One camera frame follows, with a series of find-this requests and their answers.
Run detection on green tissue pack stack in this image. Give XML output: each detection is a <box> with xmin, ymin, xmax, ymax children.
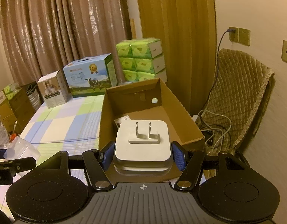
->
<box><xmin>116</xmin><ymin>38</ymin><xmax>167</xmax><ymax>83</ymax></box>

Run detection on black charger cable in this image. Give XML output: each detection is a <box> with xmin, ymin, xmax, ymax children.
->
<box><xmin>204</xmin><ymin>29</ymin><xmax>236</xmax><ymax>112</ymax></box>

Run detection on blue milk carton box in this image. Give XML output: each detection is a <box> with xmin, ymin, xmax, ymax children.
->
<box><xmin>63</xmin><ymin>53</ymin><xmax>118</xmax><ymax>98</ymax></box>

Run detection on quilted brown chair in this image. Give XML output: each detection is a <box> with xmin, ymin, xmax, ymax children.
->
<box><xmin>198</xmin><ymin>49</ymin><xmax>274</xmax><ymax>156</ymax></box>

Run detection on stacked cardboard boxes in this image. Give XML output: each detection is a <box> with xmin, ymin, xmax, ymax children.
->
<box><xmin>0</xmin><ymin>81</ymin><xmax>43</xmax><ymax>133</ymax></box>

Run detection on white humidifier product box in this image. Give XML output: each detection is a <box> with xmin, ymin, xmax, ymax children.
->
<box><xmin>37</xmin><ymin>70</ymin><xmax>72</xmax><ymax>108</ymax></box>

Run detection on brown pleated curtain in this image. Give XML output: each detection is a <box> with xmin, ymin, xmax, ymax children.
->
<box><xmin>0</xmin><ymin>0</ymin><xmax>131</xmax><ymax>85</ymax></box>

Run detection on white power adapter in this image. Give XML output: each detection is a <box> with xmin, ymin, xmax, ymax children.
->
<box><xmin>113</xmin><ymin>120</ymin><xmax>173</xmax><ymax>176</ymax></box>

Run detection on white plastic bag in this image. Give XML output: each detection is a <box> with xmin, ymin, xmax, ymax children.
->
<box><xmin>0</xmin><ymin>116</ymin><xmax>10</xmax><ymax>149</ymax></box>

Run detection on clear plastic container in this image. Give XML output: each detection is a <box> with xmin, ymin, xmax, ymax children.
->
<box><xmin>3</xmin><ymin>136</ymin><xmax>41</xmax><ymax>178</ymax></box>

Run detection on white blue medicine box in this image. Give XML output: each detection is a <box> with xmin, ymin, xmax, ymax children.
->
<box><xmin>114</xmin><ymin>115</ymin><xmax>130</xmax><ymax>128</ymax></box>

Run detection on wall power socket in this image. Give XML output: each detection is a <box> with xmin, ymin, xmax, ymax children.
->
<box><xmin>228</xmin><ymin>27</ymin><xmax>239</xmax><ymax>43</ymax></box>

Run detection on white power strip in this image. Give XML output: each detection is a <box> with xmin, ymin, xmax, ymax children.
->
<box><xmin>192</xmin><ymin>114</ymin><xmax>202</xmax><ymax>123</ymax></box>

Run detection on golden yellow curtain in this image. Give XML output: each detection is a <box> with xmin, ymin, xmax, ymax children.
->
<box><xmin>138</xmin><ymin>0</ymin><xmax>217</xmax><ymax>115</ymax></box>

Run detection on checkered blue green tablecloth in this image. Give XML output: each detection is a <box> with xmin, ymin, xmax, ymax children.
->
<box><xmin>0</xmin><ymin>94</ymin><xmax>105</xmax><ymax>215</ymax></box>

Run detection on open brown cardboard box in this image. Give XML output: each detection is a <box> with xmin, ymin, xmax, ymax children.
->
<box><xmin>98</xmin><ymin>77</ymin><xmax>206</xmax><ymax>185</ymax></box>

